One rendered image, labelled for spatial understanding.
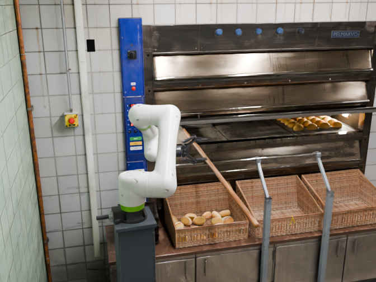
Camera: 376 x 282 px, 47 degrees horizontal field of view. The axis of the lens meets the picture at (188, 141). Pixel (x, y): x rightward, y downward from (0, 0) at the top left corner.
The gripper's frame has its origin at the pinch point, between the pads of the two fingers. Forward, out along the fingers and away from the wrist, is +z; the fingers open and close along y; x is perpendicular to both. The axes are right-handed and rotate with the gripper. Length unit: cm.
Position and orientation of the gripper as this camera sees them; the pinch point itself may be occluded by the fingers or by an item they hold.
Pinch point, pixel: (205, 149)
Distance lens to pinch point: 285.6
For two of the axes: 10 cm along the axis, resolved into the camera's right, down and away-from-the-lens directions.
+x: 2.2, 3.0, -9.3
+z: 9.8, -0.7, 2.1
